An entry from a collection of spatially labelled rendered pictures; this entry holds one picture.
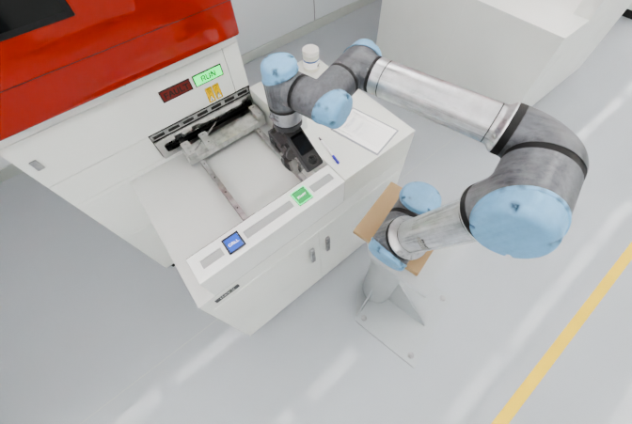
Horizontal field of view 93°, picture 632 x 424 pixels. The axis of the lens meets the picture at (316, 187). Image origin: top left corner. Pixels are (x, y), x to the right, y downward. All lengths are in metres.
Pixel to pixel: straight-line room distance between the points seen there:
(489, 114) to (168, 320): 1.87
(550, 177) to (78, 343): 2.24
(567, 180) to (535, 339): 1.64
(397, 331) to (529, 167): 1.44
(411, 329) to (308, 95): 1.51
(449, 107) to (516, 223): 0.23
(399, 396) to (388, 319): 0.35
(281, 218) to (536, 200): 0.69
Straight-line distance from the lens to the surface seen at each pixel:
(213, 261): 0.97
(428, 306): 1.92
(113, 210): 1.54
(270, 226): 0.97
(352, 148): 1.12
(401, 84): 0.63
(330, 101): 0.58
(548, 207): 0.51
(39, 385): 2.36
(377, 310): 1.86
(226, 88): 1.35
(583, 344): 2.26
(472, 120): 0.61
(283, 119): 0.69
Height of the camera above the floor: 1.82
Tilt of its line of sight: 58 degrees down
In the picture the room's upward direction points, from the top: 4 degrees counter-clockwise
